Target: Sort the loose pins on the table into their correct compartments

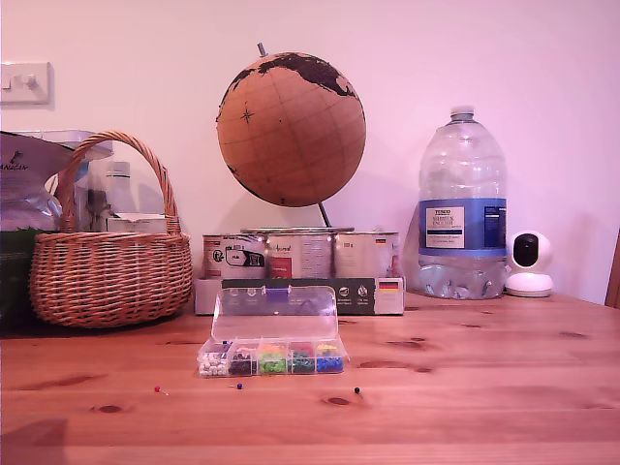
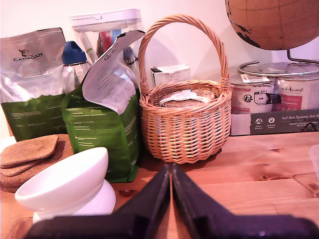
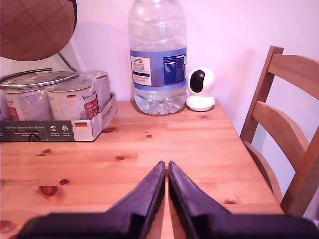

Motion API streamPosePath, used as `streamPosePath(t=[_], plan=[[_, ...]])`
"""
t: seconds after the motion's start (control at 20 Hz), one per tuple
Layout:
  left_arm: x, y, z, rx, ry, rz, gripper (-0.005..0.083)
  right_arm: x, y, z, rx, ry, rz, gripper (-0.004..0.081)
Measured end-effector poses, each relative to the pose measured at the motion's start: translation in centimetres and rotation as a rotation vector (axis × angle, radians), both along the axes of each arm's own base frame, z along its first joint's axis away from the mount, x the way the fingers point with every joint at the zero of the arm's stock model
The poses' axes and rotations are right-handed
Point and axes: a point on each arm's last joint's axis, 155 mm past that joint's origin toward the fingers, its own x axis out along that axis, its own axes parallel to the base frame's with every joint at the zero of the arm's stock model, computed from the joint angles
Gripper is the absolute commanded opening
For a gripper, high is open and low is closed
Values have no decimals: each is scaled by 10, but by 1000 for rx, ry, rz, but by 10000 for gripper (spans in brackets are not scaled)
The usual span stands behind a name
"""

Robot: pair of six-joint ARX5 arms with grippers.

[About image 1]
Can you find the black-headed pin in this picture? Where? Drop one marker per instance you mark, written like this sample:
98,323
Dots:
357,389

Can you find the red-headed pin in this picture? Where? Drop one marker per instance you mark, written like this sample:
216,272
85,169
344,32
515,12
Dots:
157,388

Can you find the cardboard tray with German flag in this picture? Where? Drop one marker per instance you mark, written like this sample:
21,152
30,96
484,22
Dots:
368,296

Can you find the cork globe on metal stand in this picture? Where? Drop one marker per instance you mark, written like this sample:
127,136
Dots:
290,135

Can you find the clear plastic pin organizer box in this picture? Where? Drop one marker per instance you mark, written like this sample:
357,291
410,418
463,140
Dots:
271,363

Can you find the large clear water bottle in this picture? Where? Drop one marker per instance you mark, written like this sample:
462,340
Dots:
462,169

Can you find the white carton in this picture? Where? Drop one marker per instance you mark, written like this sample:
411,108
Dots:
135,224

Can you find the white plastic bottle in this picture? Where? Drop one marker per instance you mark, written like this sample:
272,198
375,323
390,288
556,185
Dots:
118,189

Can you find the clear plastic container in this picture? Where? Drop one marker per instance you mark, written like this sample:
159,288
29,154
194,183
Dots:
94,169

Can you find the silver green pet food bag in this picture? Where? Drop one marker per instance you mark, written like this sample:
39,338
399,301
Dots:
21,189

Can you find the small white round camera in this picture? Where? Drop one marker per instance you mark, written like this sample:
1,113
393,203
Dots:
530,286

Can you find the white wall light switch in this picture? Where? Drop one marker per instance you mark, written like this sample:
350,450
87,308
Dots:
29,82

